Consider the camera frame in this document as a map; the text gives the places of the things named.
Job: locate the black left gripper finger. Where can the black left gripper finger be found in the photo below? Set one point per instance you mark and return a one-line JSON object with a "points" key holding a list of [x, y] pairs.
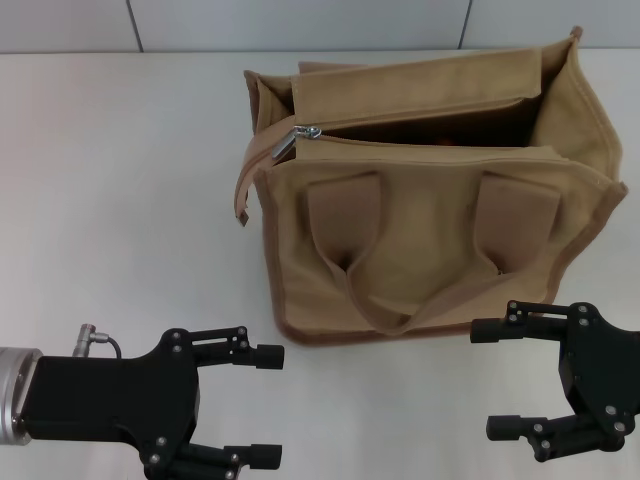
{"points": [[267, 356], [265, 456]]}

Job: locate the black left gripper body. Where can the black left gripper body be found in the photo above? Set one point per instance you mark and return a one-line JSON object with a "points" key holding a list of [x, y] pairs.
{"points": [[110, 395]]}

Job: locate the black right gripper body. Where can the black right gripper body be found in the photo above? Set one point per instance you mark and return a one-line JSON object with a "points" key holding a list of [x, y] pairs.
{"points": [[605, 370]]}

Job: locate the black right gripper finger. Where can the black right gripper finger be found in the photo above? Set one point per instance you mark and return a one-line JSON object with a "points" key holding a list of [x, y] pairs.
{"points": [[490, 331], [505, 429]]}

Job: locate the khaki canvas food bag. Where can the khaki canvas food bag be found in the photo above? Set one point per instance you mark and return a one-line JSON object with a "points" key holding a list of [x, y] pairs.
{"points": [[425, 235]]}

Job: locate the silver metal zipper pull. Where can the silver metal zipper pull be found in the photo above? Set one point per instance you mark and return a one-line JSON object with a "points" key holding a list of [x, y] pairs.
{"points": [[282, 145]]}

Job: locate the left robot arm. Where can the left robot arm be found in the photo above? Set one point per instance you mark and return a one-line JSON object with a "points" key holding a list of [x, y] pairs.
{"points": [[15, 395]]}

